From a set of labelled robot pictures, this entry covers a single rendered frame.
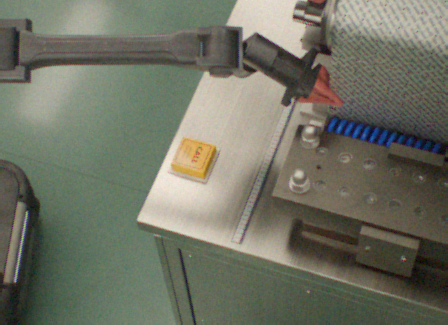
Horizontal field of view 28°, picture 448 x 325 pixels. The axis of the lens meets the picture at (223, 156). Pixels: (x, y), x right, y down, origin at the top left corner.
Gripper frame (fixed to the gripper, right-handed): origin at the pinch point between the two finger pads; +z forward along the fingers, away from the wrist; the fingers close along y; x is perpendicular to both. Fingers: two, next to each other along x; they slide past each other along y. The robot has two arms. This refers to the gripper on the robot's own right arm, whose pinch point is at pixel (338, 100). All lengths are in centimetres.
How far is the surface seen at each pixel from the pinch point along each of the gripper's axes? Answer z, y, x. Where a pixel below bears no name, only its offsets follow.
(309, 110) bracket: 1.6, -7.7, -18.0
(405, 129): 12.6, 0.3, 3.4
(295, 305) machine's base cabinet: 17.4, 25.8, -30.7
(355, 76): -1.9, 0.2, 8.7
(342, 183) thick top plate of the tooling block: 6.4, 13.9, -1.6
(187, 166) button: -15.1, 12.9, -25.9
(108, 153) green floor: -17, -35, -133
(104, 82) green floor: -28, -61, -140
